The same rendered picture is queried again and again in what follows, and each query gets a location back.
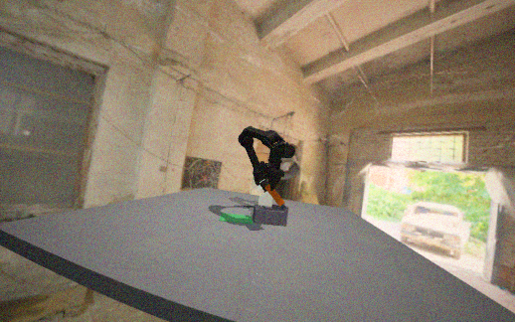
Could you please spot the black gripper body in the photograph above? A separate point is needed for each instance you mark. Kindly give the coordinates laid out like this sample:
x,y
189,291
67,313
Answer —
x,y
275,167

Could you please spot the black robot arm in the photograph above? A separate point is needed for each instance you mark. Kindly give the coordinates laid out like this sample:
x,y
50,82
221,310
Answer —
x,y
267,138

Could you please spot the orange l-shaped part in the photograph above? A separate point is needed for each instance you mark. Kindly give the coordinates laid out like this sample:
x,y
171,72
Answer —
x,y
275,195

